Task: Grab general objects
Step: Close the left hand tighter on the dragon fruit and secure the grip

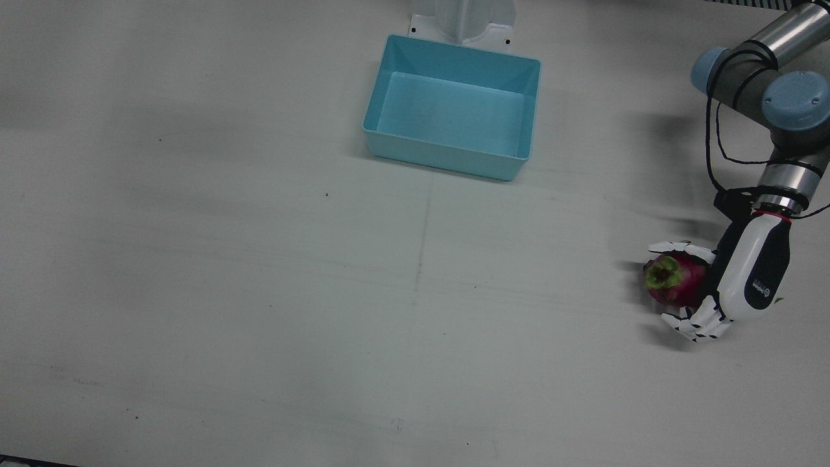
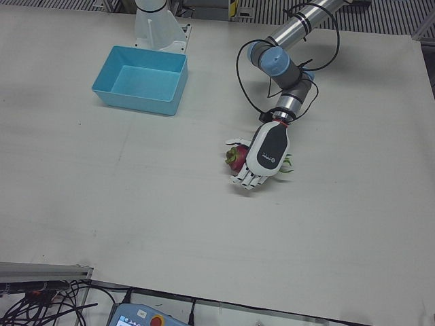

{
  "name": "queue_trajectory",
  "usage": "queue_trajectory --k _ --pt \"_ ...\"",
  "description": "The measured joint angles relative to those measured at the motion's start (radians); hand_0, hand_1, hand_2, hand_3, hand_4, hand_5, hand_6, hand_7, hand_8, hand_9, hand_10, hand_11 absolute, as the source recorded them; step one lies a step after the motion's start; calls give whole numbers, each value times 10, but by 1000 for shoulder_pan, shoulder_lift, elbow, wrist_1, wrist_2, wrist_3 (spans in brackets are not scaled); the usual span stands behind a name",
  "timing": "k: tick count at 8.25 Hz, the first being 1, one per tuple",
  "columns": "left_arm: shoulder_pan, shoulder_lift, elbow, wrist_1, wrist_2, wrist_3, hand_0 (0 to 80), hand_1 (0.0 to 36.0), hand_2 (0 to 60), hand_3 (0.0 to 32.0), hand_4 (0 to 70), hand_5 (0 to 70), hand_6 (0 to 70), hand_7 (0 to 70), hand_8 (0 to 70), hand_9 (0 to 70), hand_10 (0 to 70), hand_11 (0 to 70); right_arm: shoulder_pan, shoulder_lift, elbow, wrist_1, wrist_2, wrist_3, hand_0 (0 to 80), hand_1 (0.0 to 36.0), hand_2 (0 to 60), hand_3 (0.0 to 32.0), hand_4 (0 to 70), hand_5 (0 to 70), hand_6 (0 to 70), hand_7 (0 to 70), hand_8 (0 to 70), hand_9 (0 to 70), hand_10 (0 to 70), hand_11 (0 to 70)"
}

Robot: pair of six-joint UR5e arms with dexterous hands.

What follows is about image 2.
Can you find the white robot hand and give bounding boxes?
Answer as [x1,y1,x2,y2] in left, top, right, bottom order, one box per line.
[224,120,290,191]

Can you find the pink dragon fruit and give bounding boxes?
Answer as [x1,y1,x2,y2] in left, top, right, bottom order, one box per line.
[225,144,294,177]

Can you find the light blue plastic bin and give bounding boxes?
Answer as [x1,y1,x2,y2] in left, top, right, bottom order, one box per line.
[90,46,189,117]

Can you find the white conical stand base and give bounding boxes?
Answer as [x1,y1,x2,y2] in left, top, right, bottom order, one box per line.
[133,0,193,54]

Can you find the grey teach pendant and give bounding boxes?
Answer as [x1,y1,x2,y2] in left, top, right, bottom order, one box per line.
[105,303,191,326]

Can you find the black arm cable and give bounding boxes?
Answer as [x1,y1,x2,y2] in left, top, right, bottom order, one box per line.
[236,3,341,115]

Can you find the tangled black cables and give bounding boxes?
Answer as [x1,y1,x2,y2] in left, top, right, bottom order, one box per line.
[0,278,137,326]

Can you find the aluminium profile post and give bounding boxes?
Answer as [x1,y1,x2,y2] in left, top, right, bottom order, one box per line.
[0,261,94,285]

